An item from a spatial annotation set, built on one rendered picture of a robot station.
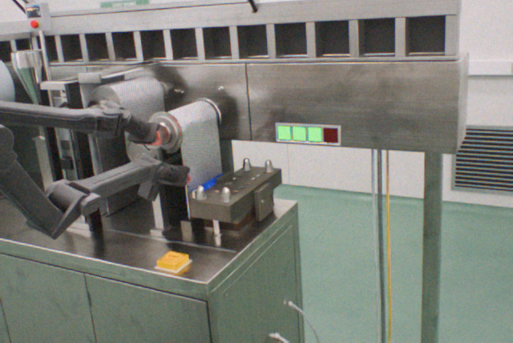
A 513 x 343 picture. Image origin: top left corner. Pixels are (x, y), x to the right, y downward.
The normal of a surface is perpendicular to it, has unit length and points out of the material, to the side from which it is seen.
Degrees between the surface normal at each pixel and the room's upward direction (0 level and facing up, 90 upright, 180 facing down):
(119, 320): 90
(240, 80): 90
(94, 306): 90
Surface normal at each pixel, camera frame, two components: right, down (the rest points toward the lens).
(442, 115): -0.46, 0.28
